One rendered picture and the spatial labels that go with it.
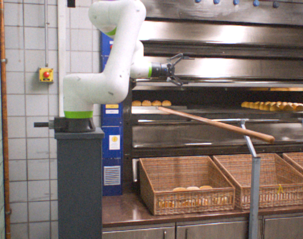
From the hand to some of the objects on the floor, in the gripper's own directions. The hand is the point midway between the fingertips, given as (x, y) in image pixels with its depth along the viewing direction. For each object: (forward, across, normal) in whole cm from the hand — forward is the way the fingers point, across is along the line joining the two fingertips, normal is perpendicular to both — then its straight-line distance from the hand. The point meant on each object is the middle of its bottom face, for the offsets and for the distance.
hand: (192, 70), depth 219 cm
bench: (+52, +149, -26) cm, 160 cm away
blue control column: (-40, +149, -149) cm, 214 cm away
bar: (+35, +149, -5) cm, 153 cm away
